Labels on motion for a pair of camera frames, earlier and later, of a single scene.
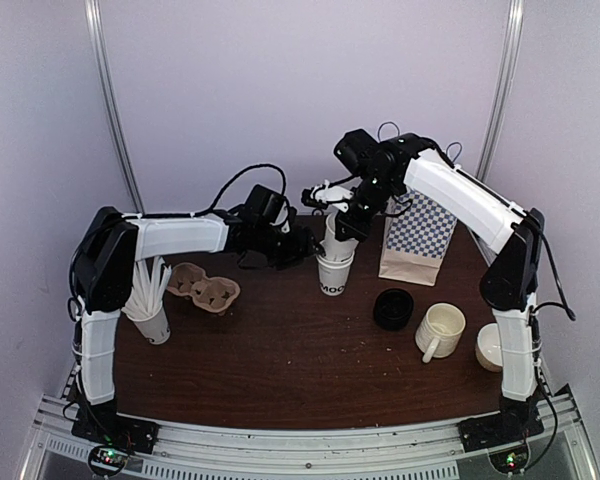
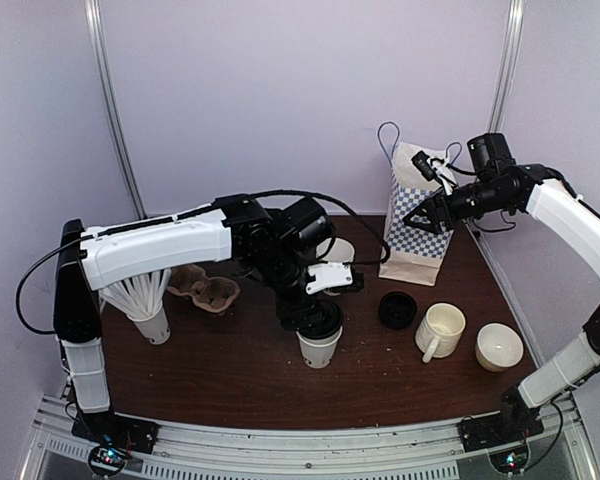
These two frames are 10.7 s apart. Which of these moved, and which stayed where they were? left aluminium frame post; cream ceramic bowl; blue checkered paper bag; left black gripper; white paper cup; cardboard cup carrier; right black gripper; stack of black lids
Moved: white paper cup; left black gripper; right black gripper
Stayed: blue checkered paper bag; cream ceramic bowl; cardboard cup carrier; left aluminium frame post; stack of black lids
